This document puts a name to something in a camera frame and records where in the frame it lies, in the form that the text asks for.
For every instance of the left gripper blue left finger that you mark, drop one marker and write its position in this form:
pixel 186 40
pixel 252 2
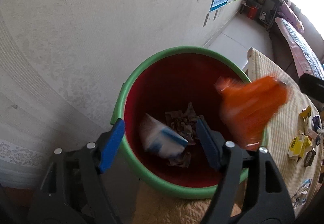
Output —
pixel 72 190

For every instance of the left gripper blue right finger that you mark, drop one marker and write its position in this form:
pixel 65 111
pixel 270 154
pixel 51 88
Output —
pixel 266 197

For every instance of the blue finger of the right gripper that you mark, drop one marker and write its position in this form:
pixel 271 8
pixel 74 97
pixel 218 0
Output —
pixel 312 86

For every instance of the yellow brown snack wrapper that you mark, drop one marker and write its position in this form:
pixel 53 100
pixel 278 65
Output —
pixel 305 114

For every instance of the blue foil snack wrapper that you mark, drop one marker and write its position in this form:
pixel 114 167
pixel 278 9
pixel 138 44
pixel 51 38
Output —
pixel 317 126

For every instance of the white pink paper scrap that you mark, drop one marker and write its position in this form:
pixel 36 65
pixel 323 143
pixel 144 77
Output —
pixel 311 134

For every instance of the light blue foil bag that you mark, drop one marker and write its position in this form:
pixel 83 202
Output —
pixel 299 198

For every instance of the yellow paper packet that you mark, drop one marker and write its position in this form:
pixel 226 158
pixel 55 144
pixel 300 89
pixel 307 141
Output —
pixel 299 146

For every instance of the orange plastic bag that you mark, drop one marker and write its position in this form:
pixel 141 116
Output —
pixel 246 109

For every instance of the printed paper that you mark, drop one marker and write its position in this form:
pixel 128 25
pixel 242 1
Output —
pixel 184 123

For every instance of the white blue box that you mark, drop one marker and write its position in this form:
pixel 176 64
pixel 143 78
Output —
pixel 158 138

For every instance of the brown dark snack packet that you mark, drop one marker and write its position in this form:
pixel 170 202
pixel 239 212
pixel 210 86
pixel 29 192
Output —
pixel 309 157

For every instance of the green red trash bin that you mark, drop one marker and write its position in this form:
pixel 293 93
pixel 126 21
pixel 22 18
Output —
pixel 175 87

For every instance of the bed with plaid quilt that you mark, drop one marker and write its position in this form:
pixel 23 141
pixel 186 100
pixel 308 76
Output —
pixel 305 60

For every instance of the beige checkered table cloth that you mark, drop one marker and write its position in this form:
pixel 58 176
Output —
pixel 284 126

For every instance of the orange plush towel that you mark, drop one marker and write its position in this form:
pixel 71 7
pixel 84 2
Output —
pixel 155 207

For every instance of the purple pillow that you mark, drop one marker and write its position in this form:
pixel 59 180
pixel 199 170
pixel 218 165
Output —
pixel 288 14

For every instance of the red container on floor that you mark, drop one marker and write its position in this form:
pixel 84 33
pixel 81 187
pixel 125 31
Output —
pixel 252 13

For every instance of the dark metal shelf table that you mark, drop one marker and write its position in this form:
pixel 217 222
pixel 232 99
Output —
pixel 267 11

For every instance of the white wall socket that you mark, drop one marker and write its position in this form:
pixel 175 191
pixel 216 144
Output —
pixel 215 15

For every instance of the white wall switch plate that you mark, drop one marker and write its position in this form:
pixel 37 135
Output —
pixel 206 20

